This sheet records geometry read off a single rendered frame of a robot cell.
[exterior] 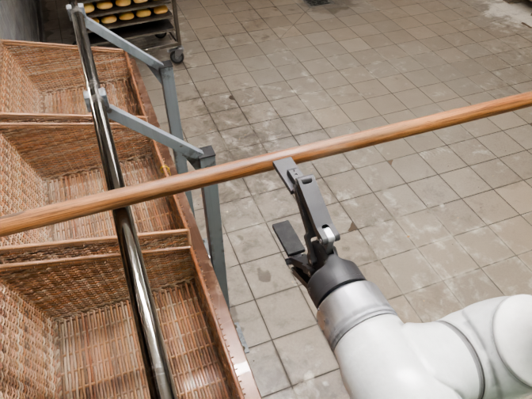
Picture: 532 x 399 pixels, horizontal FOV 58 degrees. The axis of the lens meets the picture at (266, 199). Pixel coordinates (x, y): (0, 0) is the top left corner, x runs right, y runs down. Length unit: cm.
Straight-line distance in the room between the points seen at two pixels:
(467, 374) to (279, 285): 158
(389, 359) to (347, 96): 281
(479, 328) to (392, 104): 271
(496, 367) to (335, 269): 21
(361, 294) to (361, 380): 10
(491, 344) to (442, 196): 206
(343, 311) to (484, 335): 16
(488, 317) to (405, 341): 10
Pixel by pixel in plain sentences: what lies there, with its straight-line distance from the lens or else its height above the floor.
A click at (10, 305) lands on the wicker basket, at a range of 127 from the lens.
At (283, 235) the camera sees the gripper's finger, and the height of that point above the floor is 112.
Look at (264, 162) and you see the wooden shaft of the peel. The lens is 79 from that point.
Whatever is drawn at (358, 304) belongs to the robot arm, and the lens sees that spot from 58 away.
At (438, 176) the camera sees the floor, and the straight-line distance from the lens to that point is 274.
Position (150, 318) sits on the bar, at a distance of 65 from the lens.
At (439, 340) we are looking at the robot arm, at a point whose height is 123.
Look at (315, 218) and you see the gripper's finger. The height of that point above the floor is 126.
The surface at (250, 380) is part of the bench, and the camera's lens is 125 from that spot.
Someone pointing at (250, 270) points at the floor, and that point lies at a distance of 215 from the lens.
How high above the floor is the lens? 171
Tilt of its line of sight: 44 degrees down
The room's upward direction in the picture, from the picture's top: straight up
